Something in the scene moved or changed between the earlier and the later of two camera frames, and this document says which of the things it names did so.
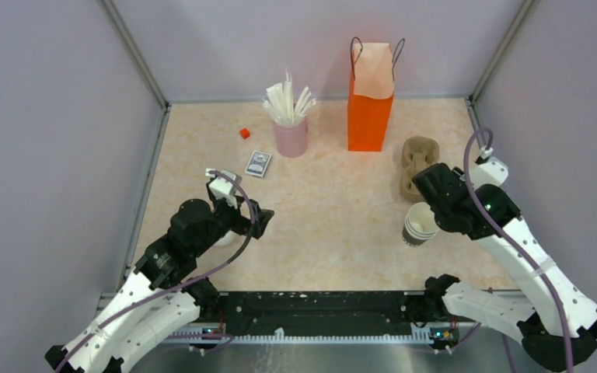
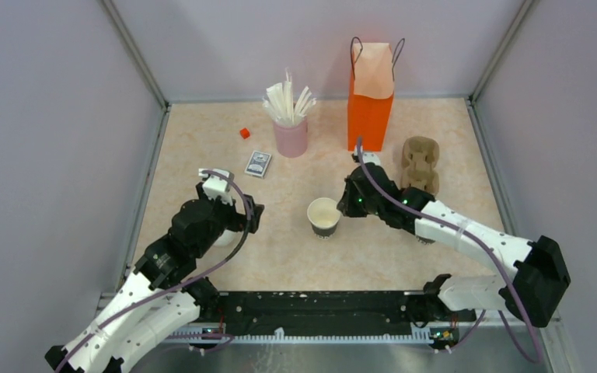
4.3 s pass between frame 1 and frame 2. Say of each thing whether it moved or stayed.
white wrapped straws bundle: stayed
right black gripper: moved
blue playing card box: stayed
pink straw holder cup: stayed
